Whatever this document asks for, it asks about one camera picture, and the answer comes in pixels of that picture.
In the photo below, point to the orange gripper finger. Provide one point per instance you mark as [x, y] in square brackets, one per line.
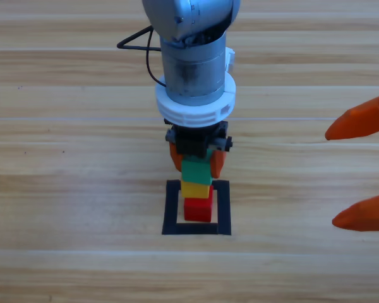
[363, 123]
[218, 164]
[176, 158]
[366, 216]

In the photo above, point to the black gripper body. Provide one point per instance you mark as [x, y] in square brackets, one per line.
[192, 142]

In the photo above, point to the green wooden block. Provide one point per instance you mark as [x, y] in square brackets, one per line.
[196, 172]

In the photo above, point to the yellow wooden block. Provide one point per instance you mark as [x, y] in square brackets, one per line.
[194, 191]

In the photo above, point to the red wooden block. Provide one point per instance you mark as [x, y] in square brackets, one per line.
[197, 211]

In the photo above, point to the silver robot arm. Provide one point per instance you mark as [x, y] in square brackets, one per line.
[192, 63]

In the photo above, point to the black tape square outline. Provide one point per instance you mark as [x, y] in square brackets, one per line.
[170, 208]

